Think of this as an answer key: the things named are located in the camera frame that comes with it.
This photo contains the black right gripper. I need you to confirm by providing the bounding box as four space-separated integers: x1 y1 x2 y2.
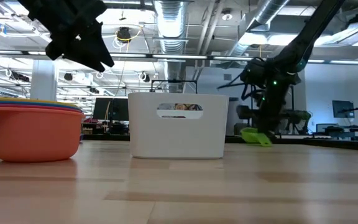
218 57 303 138

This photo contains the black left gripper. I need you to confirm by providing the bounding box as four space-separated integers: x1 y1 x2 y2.
17 0 116 73

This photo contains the green measuring cup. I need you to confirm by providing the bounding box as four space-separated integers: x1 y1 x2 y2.
240 126 273 147

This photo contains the red measuring cup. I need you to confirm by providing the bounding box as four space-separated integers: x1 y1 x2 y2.
0 103 84 113

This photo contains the orange measuring cup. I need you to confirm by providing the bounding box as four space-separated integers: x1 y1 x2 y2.
0 105 86 163

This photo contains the white plastic basket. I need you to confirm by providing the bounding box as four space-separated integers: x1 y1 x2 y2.
127 91 230 160

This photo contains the small green background plant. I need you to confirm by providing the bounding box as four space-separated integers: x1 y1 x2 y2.
290 110 312 121

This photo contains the white column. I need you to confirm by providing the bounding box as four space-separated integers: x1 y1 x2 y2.
29 58 58 102

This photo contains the black desk monitor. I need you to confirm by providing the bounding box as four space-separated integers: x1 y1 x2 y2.
92 97 130 122

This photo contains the long ceiling light strip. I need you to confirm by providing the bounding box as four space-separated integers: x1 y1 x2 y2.
0 49 358 66

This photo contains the black overhead dome camera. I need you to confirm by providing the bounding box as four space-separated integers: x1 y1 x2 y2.
116 26 132 43

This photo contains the black aluminium table frame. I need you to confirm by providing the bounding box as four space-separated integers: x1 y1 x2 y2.
0 132 358 152

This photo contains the black wall monitor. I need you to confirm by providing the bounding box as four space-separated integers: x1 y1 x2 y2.
332 100 356 119

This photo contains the silver ribbed ventilation duct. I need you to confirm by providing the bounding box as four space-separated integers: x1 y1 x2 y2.
152 0 188 55

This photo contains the silver smooth ventilation duct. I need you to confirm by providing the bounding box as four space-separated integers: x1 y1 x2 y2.
228 0 291 58

